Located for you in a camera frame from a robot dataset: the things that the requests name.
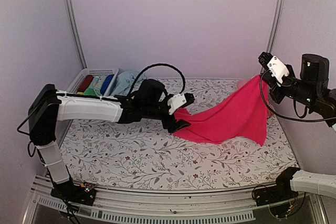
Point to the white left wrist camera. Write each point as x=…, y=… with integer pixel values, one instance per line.
x=176, y=102

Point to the left aluminium post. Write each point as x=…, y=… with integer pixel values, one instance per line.
x=75, y=33

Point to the floral tablecloth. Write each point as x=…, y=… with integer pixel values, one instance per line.
x=143, y=155

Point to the green rolled towel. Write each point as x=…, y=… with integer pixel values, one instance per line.
x=92, y=92

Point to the teal patterned rolled towel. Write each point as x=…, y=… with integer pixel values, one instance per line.
x=97, y=82

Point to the blue rolled towel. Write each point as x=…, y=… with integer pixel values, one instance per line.
x=106, y=83

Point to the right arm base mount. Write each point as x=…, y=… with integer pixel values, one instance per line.
x=265, y=195

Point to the front aluminium rail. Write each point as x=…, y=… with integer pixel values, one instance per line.
x=123, y=205

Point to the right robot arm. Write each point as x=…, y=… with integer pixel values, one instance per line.
x=311, y=90

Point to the light blue towel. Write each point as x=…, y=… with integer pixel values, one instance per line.
x=124, y=82

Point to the aluminium post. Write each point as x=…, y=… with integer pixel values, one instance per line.
x=275, y=25
x=75, y=33

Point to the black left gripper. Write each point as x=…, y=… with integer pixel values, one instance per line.
x=177, y=126

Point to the right aluminium post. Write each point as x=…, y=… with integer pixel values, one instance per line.
x=275, y=25

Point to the pink towel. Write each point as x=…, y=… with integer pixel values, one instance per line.
x=242, y=114

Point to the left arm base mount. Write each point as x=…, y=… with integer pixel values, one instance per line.
x=68, y=191

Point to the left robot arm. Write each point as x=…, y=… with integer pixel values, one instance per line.
x=52, y=106

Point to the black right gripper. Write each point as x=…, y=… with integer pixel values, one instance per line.
x=276, y=96

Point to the pink saucer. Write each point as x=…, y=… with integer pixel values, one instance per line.
x=241, y=83

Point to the white plastic basket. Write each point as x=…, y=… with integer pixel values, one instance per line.
x=73, y=87

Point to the dark red rolled towel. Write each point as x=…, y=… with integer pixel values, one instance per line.
x=86, y=83

